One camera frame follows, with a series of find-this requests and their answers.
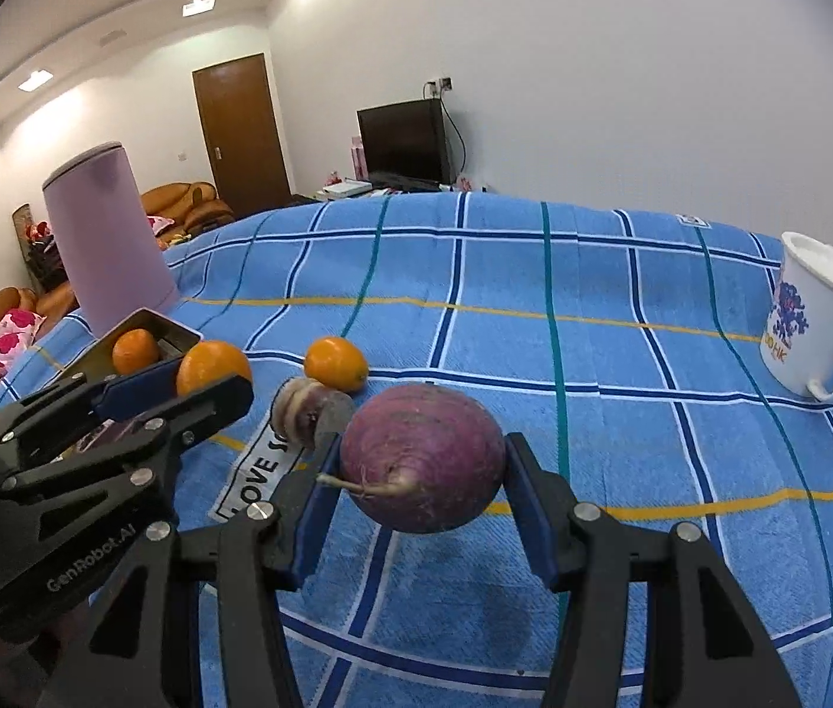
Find black cable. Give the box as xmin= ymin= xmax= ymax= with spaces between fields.
xmin=442 ymin=96 xmax=471 ymax=179

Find white books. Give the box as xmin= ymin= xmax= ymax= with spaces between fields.
xmin=317 ymin=178 xmax=373 ymax=200

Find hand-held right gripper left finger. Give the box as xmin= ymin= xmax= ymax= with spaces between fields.
xmin=37 ymin=431 xmax=347 ymax=708

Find white printed mug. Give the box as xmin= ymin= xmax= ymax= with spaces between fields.
xmin=759 ymin=231 xmax=833 ymax=403

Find brown wooden door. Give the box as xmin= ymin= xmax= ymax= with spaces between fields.
xmin=191 ymin=53 xmax=292 ymax=218

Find black monitor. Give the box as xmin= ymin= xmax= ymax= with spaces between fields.
xmin=356 ymin=98 xmax=454 ymax=185

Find orange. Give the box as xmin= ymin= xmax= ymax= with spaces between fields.
xmin=303 ymin=336 xmax=369 ymax=394
xmin=176 ymin=340 xmax=253 ymax=398
xmin=111 ymin=328 xmax=162 ymax=376

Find metal tray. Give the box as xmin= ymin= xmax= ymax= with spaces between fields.
xmin=58 ymin=307 xmax=204 ymax=392

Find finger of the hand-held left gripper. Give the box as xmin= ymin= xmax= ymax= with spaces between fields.
xmin=0 ymin=361 xmax=185 ymax=462
xmin=0 ymin=375 xmax=255 ymax=525

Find black rack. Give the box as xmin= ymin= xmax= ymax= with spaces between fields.
xmin=14 ymin=202 xmax=71 ymax=292

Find blue checked blanket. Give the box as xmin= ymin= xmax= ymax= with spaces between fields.
xmin=0 ymin=190 xmax=833 ymax=708

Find large purple radish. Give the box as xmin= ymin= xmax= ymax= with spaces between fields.
xmin=315 ymin=382 xmax=506 ymax=534

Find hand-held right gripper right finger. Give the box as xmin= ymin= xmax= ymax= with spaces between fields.
xmin=505 ymin=431 xmax=782 ymax=708

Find small purple radish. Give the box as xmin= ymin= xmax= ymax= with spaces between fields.
xmin=271 ymin=376 xmax=355 ymax=451

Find pink electric kettle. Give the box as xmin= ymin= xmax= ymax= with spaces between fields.
xmin=42 ymin=142 xmax=182 ymax=336

